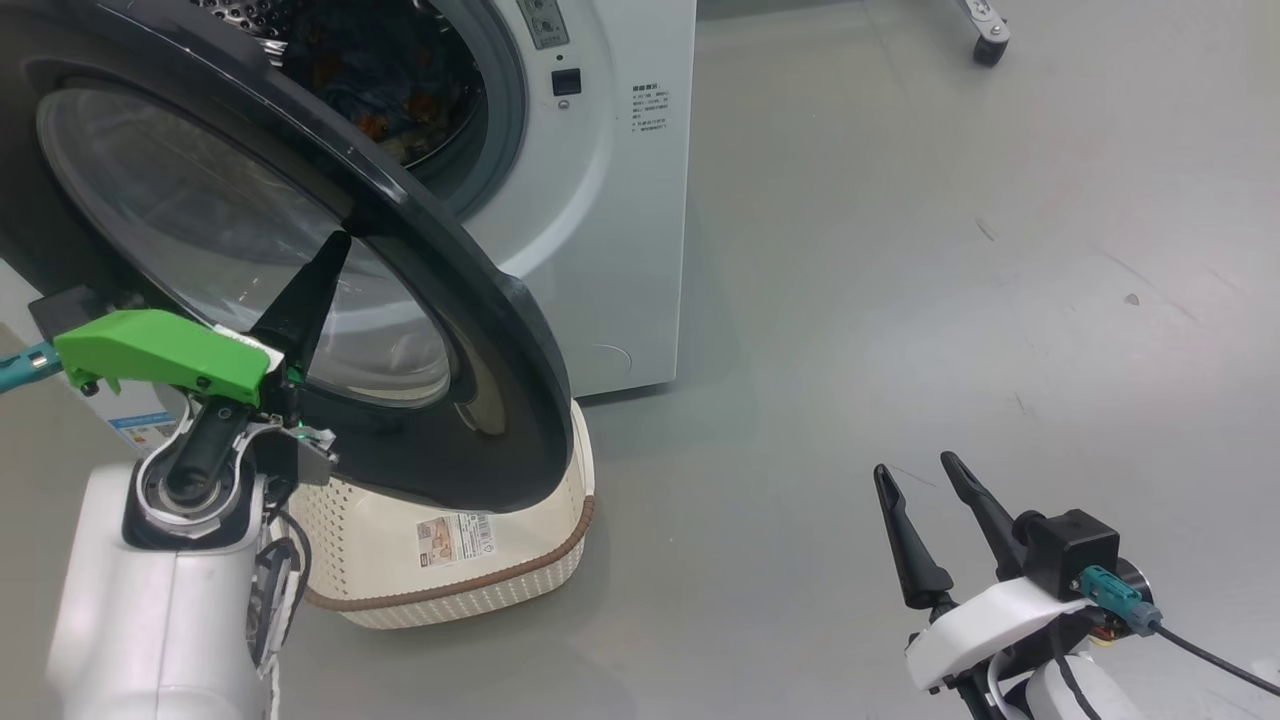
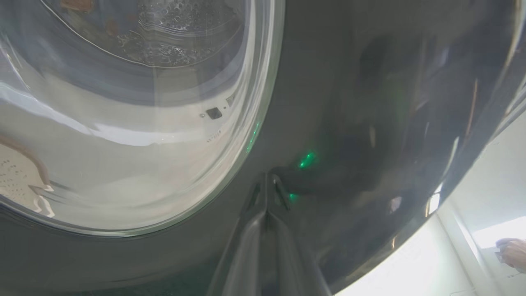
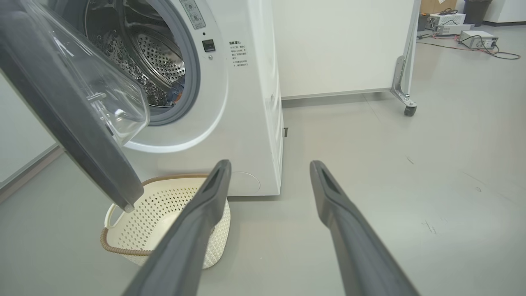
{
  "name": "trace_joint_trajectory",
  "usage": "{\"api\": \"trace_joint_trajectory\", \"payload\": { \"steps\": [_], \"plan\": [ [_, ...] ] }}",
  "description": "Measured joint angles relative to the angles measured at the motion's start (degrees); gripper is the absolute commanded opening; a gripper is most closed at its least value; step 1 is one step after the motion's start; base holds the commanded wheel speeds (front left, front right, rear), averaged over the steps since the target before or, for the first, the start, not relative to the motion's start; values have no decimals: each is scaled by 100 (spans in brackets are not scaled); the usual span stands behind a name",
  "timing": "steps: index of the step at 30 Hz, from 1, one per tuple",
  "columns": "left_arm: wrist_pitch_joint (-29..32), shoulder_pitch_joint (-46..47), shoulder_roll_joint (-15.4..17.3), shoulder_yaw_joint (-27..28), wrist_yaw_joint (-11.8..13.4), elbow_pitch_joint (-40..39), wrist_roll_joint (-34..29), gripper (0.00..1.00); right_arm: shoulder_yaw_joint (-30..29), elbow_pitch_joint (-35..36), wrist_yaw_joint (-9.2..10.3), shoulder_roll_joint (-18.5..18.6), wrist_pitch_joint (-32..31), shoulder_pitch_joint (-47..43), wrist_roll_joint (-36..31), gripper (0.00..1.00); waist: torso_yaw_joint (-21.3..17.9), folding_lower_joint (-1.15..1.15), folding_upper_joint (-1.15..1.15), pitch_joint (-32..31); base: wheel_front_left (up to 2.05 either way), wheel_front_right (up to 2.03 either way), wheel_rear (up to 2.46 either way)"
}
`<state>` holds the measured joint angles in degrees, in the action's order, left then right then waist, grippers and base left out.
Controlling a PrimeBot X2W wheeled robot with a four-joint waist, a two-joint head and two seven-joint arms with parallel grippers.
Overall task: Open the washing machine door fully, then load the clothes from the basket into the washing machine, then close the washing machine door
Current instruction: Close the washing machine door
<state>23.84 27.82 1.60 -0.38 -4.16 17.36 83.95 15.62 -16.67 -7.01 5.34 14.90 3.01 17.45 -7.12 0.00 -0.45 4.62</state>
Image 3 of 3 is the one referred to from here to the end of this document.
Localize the dark waste bin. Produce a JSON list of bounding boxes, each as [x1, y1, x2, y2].
[[464, 0, 493, 28]]

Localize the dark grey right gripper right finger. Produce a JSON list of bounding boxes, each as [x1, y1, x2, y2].
[[309, 160, 420, 296]]

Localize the white partition panel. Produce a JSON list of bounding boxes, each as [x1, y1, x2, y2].
[[271, 0, 415, 100]]

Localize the brown cardboard box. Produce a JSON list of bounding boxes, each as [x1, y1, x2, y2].
[[421, 0, 458, 15]]

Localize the white electronic instrument box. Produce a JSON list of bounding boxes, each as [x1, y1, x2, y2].
[[429, 12, 467, 27]]

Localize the cream perforated laundry basket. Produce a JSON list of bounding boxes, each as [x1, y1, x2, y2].
[[100, 173, 232, 270]]

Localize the metal partition leg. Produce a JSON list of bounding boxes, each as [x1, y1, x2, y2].
[[390, 0, 422, 108]]

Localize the white front-load washing machine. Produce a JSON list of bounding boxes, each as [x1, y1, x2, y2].
[[39, 0, 285, 197]]

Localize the round glass washing machine door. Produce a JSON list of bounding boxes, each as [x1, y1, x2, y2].
[[0, 0, 151, 213]]

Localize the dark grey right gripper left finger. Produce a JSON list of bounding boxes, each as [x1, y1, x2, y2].
[[122, 160, 232, 296]]

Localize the electronic boxes with cables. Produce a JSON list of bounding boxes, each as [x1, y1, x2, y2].
[[417, 33, 521, 60]]

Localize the flat grey electronic instrument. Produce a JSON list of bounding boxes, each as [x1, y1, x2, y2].
[[435, 24, 474, 36]]

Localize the grey electronic instrument box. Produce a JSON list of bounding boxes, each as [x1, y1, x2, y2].
[[459, 30, 499, 50]]

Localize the blue bear print garment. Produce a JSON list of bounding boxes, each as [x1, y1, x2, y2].
[[166, 75, 186, 106]]

